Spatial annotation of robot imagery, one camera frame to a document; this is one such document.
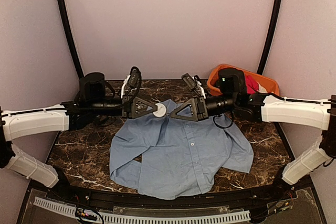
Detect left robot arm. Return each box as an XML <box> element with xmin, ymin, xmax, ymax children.
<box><xmin>1</xmin><ymin>67</ymin><xmax>166</xmax><ymax>201</ymax></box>

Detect red and white clothes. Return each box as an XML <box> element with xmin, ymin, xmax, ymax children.
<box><xmin>245</xmin><ymin>74</ymin><xmax>276</xmax><ymax>94</ymax></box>

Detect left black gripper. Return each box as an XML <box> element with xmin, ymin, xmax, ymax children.
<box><xmin>89</xmin><ymin>94</ymin><xmax>158</xmax><ymax>119</ymax></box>

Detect black frame post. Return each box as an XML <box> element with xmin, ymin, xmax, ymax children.
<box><xmin>57</xmin><ymin>0</ymin><xmax>84</xmax><ymax>79</ymax></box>
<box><xmin>257</xmin><ymin>0</ymin><xmax>282</xmax><ymax>75</ymax></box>

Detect light blue button shirt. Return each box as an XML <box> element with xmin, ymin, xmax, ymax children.
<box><xmin>109</xmin><ymin>114</ymin><xmax>254</xmax><ymax>200</ymax></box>

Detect white slotted cable duct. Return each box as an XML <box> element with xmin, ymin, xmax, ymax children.
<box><xmin>33</xmin><ymin>197</ymin><xmax>251</xmax><ymax>223</ymax></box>

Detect round white brooch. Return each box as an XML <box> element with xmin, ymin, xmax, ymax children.
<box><xmin>153</xmin><ymin>103</ymin><xmax>166</xmax><ymax>118</ymax></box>

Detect orange plastic basin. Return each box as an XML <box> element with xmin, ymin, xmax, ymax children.
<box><xmin>207</xmin><ymin>64</ymin><xmax>280</xmax><ymax>95</ymax></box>

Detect right black frame post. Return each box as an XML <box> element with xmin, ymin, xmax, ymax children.
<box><xmin>257</xmin><ymin>0</ymin><xmax>282</xmax><ymax>75</ymax></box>

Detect black front rail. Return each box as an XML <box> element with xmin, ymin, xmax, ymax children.
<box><xmin>21</xmin><ymin>177</ymin><xmax>322</xmax><ymax>219</ymax></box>

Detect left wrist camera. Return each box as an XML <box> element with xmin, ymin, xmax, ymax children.
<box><xmin>120</xmin><ymin>66</ymin><xmax>142</xmax><ymax>98</ymax></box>

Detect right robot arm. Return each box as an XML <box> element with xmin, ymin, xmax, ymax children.
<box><xmin>170</xmin><ymin>67</ymin><xmax>335</xmax><ymax>200</ymax></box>

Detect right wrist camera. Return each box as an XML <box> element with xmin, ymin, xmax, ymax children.
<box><xmin>181</xmin><ymin>73</ymin><xmax>208</xmax><ymax>99</ymax></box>

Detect left black frame post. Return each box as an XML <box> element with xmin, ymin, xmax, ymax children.
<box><xmin>57</xmin><ymin>0</ymin><xmax>84</xmax><ymax>79</ymax></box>

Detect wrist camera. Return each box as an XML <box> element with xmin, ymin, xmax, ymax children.
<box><xmin>181</xmin><ymin>73</ymin><xmax>208</xmax><ymax>99</ymax></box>
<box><xmin>120</xmin><ymin>66</ymin><xmax>142</xmax><ymax>98</ymax></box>

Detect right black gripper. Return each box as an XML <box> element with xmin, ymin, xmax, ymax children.
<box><xmin>171</xmin><ymin>92</ymin><xmax>237</xmax><ymax>121</ymax></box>

